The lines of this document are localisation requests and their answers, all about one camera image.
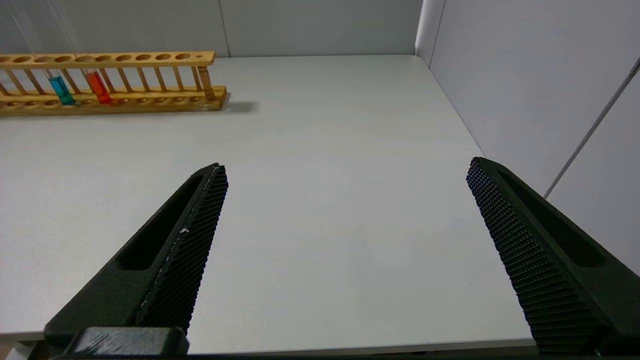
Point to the blue pigment glass test tube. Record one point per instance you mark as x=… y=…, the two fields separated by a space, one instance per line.
x=62 y=91

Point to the wooden test tube rack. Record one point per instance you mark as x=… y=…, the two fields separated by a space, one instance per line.
x=125 y=100

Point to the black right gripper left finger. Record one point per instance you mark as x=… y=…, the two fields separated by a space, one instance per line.
x=165 y=280

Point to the red pigment glass test tube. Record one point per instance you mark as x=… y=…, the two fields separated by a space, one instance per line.
x=99 y=89

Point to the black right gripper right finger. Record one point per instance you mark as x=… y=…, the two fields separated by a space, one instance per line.
x=555 y=270

